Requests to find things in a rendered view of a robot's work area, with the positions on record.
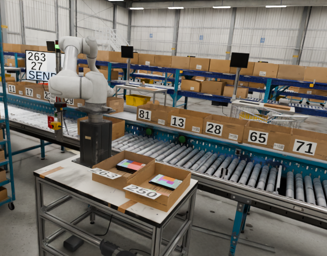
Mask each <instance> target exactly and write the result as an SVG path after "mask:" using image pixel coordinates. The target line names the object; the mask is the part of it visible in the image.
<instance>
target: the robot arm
mask: <svg viewBox="0 0 327 256"><path fill-rule="evenodd" d="M58 47H59V49H60V50H61V51H63V52H64V60H63V67H62V71H60V72H59V73H58V74H57V75H54V76H52V77H51V78H50V79H49V80H48V88H49V92H50V93H51V94H52V95H54V96H56V97H59V98H64V99H84V100H85V105H84V106H80V107H79V109H82V110H86V111H90V112H93V113H98V112H103V111H111V110H112V108H110V107H107V97H112V96H113V95H114V89H112V88H110V87H109V85H108V82H107V80H106V79H105V77H104V75H103V74H102V73H100V72H99V70H98V69H97V68H96V66H95V61H96V58H97V53H98V46H97V42H96V39H95V37H93V36H87V37H86V38H79V37H70V36H66V37H61V38H60V39H59V41H58ZM80 53H82V54H86V58H87V63H88V66H89V69H90V70H91V71H90V72H88V73H86V74H85V77H79V76H78V75H77V73H76V69H77V57H78V54H80Z"/></svg>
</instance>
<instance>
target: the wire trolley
mask: <svg viewBox="0 0 327 256"><path fill-rule="evenodd" d="M232 107H235V108H237V109H240V110H241V111H244V114H245V112H247V111H245V110H243V109H241V108H238V107H243V108H244V107H249V106H232ZM250 108H263V109H265V110H266V109H267V108H264V107H250ZM268 110H269V111H272V110H270V109H267V111H268ZM272 112H275V111H272ZM239 113H241V112H240V111H239ZM247 113H248V114H251V116H252V115H253V116H255V117H257V119H250V118H249V119H245V117H244V118H243V119H245V120H250V121H258V122H263V123H267V122H266V121H269V123H270V121H276V122H278V121H279V123H280V122H282V123H284V122H285V121H286V124H287V122H288V121H289V124H290V122H291V123H292V122H294V124H295V122H296V126H295V129H296V128H297V123H298V122H304V121H305V120H306V119H307V118H309V117H308V116H290V115H284V114H281V113H278V112H275V113H278V114H281V115H272V116H271V115H270V117H269V115H268V117H269V119H266V118H265V119H264V118H263V117H262V118H261V117H259V116H257V115H254V114H256V113H249V112H247ZM232 114H234V115H237V116H240V114H239V115H238V113H237V114H235V111H234V112H232ZM242 115H243V112H242ZM237 116H236V118H237ZM253 116H252V118H253ZM275 116H276V117H278V118H279V117H290V118H292V120H283V119H282V120H276V119H275V120H270V119H272V118H273V117H275ZM247 117H248V115H247ZM258 117H259V120H258ZM294 117H299V118H304V119H303V120H299V119H296V118H294ZM260 118H261V120H260ZM262 119H263V121H262ZM273 119H274V118H273ZM280 119H281V118H280ZM287 119H288V118H287ZM293 119H295V120H297V121H294V120H293ZM264 120H265V122H264ZM282 123H281V125H283V124H282ZM272 124H273V123H272ZM284 124H285V123H284ZM289 124H288V127H289V126H290V125H289ZM283 126H284V125H283ZM285 126H286V125H285ZM291 126H292V127H294V125H293V123H292V125H291ZM299 127H300V123H299ZM299 127H298V129H300V128H299Z"/></svg>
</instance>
